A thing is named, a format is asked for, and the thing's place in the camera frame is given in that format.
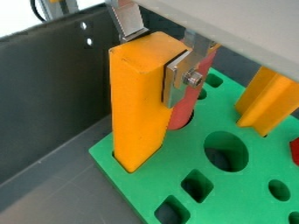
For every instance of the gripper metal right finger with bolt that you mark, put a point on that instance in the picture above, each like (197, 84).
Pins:
(181, 74)

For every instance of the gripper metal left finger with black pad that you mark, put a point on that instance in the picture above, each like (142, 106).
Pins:
(127, 18)

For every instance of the yellow rectangular block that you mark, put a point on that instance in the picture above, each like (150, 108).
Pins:
(140, 116)

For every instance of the green foam shape board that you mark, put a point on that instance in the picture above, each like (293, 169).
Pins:
(217, 174)

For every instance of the red cylinder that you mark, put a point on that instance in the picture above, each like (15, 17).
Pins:
(182, 111)

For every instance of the yellow star prism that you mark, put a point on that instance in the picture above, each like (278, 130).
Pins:
(269, 101)

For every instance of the small red block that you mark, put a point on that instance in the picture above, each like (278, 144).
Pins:
(294, 147)

